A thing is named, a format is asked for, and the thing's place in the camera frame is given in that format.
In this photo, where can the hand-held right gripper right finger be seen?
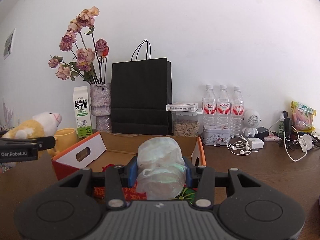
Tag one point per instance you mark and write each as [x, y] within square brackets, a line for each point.
[189, 175]

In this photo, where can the yellow ceramic mug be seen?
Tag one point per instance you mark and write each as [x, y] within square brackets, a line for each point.
[66, 136]

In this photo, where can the red cardboard box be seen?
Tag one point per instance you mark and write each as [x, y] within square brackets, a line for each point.
[120, 145]

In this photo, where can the white plug adapter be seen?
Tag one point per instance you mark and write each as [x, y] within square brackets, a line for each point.
[306, 142]

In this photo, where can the black paper bag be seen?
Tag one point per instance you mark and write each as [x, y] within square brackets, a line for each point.
[141, 92]

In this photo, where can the wall picture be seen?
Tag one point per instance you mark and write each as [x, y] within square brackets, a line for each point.
[9, 43]

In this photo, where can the small green bottle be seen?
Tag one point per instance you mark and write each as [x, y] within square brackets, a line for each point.
[281, 127]

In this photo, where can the white robot speaker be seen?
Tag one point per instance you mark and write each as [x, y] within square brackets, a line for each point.
[251, 120]

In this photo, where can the yellow white plush toy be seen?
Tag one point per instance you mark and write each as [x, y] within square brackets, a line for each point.
[37, 125]

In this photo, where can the red fuzzy cloth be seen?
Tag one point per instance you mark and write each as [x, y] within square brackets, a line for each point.
[108, 167]

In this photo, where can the black upright stand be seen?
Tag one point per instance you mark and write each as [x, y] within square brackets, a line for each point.
[288, 125]

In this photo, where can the black power adapter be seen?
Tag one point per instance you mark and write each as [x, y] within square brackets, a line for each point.
[262, 131]

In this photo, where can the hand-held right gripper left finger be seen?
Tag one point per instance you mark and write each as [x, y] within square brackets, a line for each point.
[131, 172]

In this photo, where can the clear water bottle red label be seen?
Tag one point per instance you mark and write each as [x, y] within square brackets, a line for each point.
[223, 105]
[236, 110]
[209, 105]

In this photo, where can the white green milk carton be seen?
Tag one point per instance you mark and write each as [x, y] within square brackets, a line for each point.
[82, 110]

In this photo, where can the flat white box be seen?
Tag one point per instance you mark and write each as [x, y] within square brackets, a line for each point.
[182, 106]

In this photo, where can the yellow green snack packet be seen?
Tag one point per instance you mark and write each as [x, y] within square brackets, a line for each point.
[301, 117]

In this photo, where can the translucent plastic bag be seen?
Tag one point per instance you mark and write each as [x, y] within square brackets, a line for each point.
[160, 155]

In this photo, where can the clear seed container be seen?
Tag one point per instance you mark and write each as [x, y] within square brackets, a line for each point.
[186, 127]

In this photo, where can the white tin box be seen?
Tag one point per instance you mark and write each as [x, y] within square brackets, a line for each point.
[216, 135]

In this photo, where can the white square charger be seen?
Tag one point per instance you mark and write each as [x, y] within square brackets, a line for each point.
[256, 143]

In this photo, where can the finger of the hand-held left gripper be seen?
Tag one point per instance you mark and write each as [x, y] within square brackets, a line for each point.
[37, 142]

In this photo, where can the pink flat case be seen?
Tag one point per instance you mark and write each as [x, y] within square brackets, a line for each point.
[272, 138]

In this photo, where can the mottled purple vase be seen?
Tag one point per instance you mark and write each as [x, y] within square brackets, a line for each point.
[100, 105]

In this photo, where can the dried pink roses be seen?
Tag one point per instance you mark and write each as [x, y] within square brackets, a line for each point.
[85, 55]

